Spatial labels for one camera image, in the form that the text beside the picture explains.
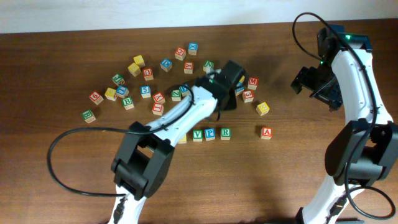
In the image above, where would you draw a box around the green R block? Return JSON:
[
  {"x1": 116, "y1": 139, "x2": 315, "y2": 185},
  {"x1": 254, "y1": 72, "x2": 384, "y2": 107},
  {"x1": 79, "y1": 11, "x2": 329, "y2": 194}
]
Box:
[{"x1": 220, "y1": 128, "x2": 231, "y2": 141}]

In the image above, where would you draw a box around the blue P block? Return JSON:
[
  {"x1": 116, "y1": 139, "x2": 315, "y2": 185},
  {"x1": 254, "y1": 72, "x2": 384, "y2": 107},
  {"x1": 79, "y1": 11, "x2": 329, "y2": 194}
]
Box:
[{"x1": 205, "y1": 128, "x2": 216, "y2": 141}]

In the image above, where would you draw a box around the green V block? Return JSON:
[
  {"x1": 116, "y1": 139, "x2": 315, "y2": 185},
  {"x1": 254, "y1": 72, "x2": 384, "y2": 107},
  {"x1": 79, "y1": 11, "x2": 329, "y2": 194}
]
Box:
[{"x1": 192, "y1": 129, "x2": 203, "y2": 142}]

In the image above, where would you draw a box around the yellow C block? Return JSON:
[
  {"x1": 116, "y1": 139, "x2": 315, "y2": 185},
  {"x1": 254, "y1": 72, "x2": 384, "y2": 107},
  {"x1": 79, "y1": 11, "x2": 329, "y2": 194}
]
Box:
[{"x1": 178, "y1": 134, "x2": 187, "y2": 144}]

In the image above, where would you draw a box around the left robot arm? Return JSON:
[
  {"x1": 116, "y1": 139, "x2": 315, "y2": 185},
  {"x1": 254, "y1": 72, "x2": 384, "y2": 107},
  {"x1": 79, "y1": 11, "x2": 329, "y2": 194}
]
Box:
[{"x1": 110, "y1": 60, "x2": 246, "y2": 223}]

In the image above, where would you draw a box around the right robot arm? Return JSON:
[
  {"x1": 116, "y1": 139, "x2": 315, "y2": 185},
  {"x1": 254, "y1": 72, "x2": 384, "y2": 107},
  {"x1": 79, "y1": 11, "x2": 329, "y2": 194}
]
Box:
[{"x1": 291, "y1": 25, "x2": 397, "y2": 223}]

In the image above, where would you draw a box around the red 3 block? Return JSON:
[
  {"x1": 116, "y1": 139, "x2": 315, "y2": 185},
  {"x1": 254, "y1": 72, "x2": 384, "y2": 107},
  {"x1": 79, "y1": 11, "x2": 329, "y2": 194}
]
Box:
[{"x1": 242, "y1": 90, "x2": 254, "y2": 103}]

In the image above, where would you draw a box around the blue F block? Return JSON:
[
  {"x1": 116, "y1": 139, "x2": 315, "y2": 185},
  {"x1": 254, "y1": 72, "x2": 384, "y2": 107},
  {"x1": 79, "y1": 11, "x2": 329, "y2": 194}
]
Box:
[{"x1": 234, "y1": 83, "x2": 244, "y2": 96}]

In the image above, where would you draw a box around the yellow block right cluster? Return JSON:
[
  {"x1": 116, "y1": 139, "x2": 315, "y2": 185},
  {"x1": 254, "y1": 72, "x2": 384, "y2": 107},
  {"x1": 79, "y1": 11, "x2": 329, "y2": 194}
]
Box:
[{"x1": 239, "y1": 75, "x2": 245, "y2": 83}]

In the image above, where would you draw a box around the yellow S block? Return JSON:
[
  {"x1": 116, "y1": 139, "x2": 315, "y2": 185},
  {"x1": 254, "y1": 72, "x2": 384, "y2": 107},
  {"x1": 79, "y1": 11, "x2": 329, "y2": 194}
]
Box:
[{"x1": 256, "y1": 102, "x2": 270, "y2": 116}]

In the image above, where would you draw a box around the red M block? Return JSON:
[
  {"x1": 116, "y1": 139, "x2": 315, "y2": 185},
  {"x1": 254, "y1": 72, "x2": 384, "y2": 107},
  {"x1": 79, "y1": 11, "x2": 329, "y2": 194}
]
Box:
[{"x1": 248, "y1": 77, "x2": 259, "y2": 90}]

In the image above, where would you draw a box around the red A block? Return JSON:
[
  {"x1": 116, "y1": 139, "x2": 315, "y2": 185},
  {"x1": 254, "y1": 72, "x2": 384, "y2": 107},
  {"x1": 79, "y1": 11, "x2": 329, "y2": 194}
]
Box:
[{"x1": 261, "y1": 127, "x2": 273, "y2": 139}]

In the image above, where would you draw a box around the green N block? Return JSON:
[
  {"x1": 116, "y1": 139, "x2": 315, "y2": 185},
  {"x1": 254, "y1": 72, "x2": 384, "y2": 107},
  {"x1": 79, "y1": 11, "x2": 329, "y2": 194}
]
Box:
[{"x1": 203, "y1": 60, "x2": 214, "y2": 73}]

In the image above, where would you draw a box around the blue H block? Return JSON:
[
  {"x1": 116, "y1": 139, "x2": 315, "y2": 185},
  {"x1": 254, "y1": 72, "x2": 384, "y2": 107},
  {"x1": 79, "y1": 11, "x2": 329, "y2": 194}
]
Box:
[{"x1": 179, "y1": 84, "x2": 190, "y2": 97}]

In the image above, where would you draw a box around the green Z block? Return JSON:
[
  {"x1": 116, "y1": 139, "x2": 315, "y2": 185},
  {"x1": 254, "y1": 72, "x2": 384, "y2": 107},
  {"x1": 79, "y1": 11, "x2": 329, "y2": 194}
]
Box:
[{"x1": 171, "y1": 90, "x2": 182, "y2": 101}]

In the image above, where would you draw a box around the red K block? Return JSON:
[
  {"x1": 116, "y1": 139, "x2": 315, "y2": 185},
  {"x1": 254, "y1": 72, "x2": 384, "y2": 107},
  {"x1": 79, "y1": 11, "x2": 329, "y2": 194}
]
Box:
[{"x1": 183, "y1": 62, "x2": 193, "y2": 74}]

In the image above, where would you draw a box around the blue X block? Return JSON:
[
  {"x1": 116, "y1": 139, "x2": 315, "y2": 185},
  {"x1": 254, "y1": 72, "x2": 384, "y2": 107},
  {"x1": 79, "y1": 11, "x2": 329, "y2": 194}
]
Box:
[{"x1": 188, "y1": 42, "x2": 198, "y2": 55}]

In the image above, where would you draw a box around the red C block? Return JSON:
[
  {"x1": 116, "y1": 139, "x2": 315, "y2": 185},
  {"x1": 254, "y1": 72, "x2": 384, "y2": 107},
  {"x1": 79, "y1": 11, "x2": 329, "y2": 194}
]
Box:
[{"x1": 175, "y1": 47, "x2": 186, "y2": 61}]

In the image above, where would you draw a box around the red Y block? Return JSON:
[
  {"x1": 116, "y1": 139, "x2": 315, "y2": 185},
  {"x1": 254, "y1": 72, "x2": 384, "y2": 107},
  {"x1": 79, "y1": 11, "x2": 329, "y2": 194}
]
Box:
[{"x1": 152, "y1": 92, "x2": 165, "y2": 104}]

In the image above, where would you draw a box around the blue D block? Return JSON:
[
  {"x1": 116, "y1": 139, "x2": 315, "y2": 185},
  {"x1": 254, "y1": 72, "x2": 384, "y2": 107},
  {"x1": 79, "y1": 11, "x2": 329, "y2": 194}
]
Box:
[{"x1": 160, "y1": 58, "x2": 172, "y2": 72}]

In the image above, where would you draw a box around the blue 5 block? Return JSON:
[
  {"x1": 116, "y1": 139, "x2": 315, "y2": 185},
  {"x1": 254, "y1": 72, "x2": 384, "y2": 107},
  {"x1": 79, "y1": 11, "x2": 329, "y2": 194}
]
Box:
[{"x1": 140, "y1": 85, "x2": 151, "y2": 98}]

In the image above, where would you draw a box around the red U block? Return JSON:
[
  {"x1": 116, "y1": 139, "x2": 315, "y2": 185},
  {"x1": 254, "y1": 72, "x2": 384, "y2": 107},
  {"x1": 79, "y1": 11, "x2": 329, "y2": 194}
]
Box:
[{"x1": 142, "y1": 68, "x2": 154, "y2": 81}]

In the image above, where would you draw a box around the yellow block upper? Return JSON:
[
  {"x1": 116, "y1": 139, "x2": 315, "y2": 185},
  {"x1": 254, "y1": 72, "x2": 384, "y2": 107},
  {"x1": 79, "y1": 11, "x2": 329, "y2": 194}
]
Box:
[{"x1": 133, "y1": 55, "x2": 145, "y2": 68}]

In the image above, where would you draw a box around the yellow block lower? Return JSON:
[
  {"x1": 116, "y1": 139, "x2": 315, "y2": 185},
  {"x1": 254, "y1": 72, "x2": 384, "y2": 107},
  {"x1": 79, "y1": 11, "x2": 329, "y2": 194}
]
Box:
[{"x1": 127, "y1": 63, "x2": 141, "y2": 77}]

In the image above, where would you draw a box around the green B block centre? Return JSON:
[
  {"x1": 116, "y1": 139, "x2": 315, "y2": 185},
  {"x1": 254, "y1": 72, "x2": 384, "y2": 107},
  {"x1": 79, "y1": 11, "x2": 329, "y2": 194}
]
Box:
[{"x1": 122, "y1": 96, "x2": 134, "y2": 110}]

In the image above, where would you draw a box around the green b block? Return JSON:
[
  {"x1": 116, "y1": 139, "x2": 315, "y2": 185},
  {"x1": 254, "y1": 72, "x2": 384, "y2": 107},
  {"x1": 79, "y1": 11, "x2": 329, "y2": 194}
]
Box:
[
  {"x1": 81, "y1": 110, "x2": 96, "y2": 123},
  {"x1": 122, "y1": 96, "x2": 134, "y2": 110}
]

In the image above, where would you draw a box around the blue L block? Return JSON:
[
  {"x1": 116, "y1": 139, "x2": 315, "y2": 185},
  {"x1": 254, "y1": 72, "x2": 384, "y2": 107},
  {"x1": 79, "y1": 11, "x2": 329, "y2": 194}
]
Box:
[{"x1": 116, "y1": 85, "x2": 129, "y2": 98}]

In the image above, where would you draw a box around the green J block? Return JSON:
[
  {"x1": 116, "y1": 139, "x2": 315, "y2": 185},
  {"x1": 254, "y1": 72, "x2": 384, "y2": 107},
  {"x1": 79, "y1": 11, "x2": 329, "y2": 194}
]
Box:
[{"x1": 111, "y1": 73, "x2": 125, "y2": 86}]

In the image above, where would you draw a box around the yellow block left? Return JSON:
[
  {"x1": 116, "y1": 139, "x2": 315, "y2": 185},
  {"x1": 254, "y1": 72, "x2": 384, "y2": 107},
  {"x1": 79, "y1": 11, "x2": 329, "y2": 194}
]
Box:
[{"x1": 104, "y1": 88, "x2": 118, "y2": 101}]

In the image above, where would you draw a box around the red 6 block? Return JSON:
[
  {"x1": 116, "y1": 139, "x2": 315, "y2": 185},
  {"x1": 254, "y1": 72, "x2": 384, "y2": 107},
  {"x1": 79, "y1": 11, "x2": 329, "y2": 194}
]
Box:
[{"x1": 89, "y1": 91, "x2": 103, "y2": 105}]

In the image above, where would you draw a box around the green B block left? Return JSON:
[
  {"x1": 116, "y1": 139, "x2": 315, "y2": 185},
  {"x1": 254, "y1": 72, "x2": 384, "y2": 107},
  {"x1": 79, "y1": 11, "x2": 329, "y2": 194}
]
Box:
[{"x1": 81, "y1": 110, "x2": 96, "y2": 123}]

